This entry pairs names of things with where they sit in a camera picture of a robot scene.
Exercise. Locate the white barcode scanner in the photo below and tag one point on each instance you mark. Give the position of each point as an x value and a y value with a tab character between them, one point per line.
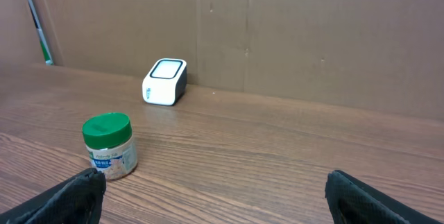
165	83

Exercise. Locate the white green strip behind cardboard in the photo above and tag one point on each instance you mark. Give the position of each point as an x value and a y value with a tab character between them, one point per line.
45	47

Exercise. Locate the green lid spice jar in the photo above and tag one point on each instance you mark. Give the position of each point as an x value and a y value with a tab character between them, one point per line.
110	144

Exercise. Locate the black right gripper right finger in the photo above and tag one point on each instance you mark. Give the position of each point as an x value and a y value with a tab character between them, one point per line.
352	201

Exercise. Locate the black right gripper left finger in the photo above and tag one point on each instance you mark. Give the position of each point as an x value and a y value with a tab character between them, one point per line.
76	200

